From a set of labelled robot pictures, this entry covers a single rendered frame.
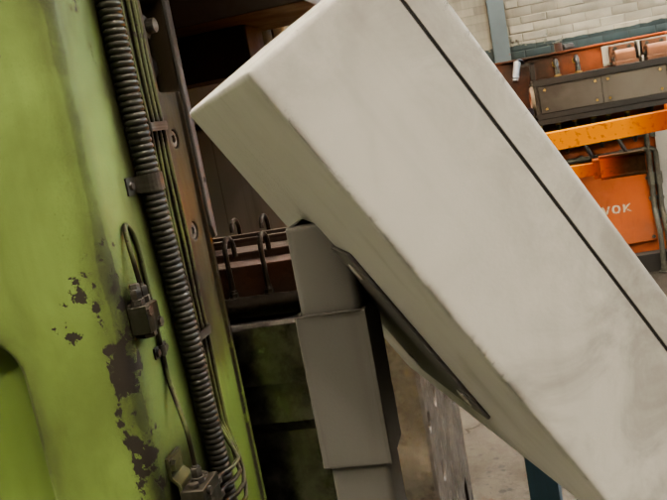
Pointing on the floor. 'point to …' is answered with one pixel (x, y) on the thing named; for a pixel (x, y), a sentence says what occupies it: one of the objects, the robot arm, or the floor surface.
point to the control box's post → (316, 271)
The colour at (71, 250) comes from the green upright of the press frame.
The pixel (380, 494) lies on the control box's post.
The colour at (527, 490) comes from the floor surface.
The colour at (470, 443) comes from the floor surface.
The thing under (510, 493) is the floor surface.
